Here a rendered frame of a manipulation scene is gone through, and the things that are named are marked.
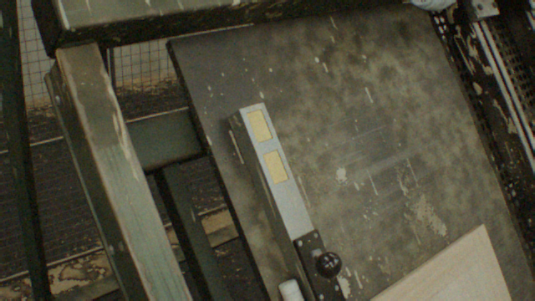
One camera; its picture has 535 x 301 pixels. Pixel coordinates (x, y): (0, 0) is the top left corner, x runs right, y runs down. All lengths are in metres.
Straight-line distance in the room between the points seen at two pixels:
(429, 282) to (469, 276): 0.13
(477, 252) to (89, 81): 0.85
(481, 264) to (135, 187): 0.77
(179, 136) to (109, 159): 0.18
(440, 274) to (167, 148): 0.58
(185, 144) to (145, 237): 0.21
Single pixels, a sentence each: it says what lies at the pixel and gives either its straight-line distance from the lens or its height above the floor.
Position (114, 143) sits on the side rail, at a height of 1.65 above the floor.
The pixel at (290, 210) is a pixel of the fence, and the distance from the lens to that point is 0.85.
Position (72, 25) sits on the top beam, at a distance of 0.73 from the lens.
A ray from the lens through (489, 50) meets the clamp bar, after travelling 1.39.
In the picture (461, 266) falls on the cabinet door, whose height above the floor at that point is 1.30.
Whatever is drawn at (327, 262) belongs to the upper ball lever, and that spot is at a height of 1.52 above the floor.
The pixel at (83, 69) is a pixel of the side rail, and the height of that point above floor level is 1.74.
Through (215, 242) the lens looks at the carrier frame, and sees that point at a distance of 1.97.
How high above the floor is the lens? 1.98
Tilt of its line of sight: 27 degrees down
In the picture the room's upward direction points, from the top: 3 degrees clockwise
